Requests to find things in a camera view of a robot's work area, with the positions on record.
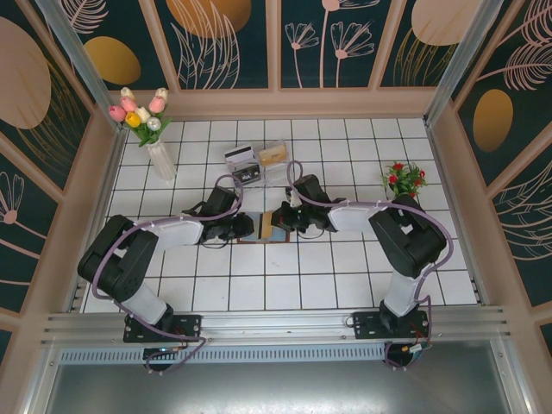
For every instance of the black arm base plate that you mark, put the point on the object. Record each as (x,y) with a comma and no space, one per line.
(190,325)
(366,325)

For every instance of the white ribbed vase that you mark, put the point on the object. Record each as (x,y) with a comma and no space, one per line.
(161,161)

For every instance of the aluminium mounting rail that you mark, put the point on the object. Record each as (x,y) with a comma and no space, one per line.
(276,328)

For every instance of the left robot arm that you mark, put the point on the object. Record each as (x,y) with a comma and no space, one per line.
(172,230)

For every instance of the white card with black stripe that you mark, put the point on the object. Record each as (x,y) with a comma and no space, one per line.
(238,154)

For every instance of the clear acrylic card organizer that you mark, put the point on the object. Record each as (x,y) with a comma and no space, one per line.
(276,172)

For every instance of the artificial tulip bouquet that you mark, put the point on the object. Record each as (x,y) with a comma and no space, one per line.
(144,123)

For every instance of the brown leather card holder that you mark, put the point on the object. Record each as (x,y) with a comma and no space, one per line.
(279,235)

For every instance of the small red flower plant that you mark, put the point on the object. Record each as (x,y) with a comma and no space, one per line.
(404,179)

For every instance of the grey metal sheet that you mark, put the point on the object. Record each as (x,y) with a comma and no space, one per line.
(276,388)

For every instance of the aluminium frame post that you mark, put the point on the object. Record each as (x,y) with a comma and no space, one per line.
(461,56)
(82,56)

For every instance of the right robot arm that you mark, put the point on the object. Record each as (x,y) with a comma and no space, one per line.
(351,217)

